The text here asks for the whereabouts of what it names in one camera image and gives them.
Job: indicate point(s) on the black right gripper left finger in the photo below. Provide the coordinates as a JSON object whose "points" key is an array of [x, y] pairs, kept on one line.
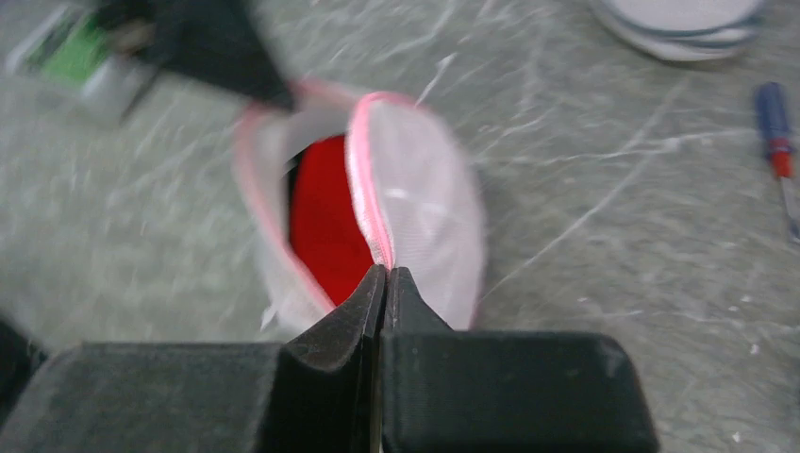
{"points": [[312, 394]]}

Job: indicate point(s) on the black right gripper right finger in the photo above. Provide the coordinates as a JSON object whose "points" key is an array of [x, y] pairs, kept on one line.
{"points": [[447, 390]]}

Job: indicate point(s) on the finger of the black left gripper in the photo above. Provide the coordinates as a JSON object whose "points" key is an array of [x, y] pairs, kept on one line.
{"points": [[214, 42]]}

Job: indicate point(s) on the bright red bra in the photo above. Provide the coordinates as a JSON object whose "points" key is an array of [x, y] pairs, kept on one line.
{"points": [[323, 230]]}

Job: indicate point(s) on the pink zip mesh laundry bag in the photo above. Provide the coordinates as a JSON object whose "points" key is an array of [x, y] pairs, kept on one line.
{"points": [[413, 192]]}

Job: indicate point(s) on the white mesh blue zip laundry bag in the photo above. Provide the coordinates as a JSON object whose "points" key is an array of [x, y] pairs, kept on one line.
{"points": [[682, 31]]}

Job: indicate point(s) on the green label clear bit case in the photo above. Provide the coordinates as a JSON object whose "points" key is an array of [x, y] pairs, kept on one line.
{"points": [[66, 58]]}

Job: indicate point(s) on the blue red handle screwdriver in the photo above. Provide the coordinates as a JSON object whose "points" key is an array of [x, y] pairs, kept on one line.
{"points": [[775, 130]]}

